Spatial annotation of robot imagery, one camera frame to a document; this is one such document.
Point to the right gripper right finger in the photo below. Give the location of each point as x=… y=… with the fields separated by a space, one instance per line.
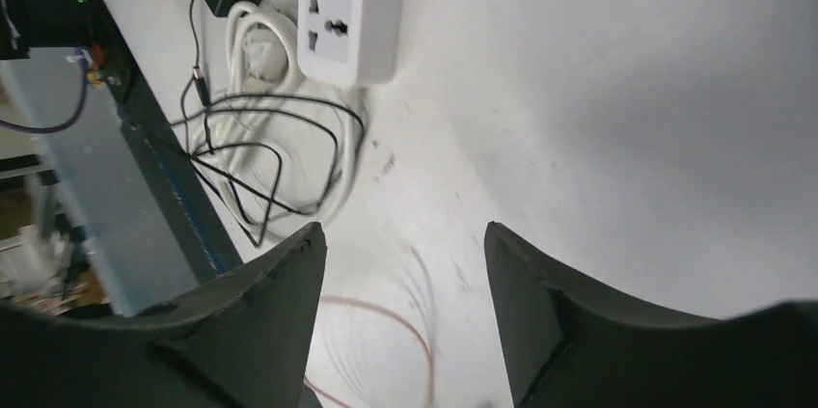
x=569 y=340

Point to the white USB power strip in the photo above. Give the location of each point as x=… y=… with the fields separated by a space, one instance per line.
x=348 y=43

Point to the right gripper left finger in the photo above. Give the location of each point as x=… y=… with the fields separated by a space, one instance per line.
x=239 y=340

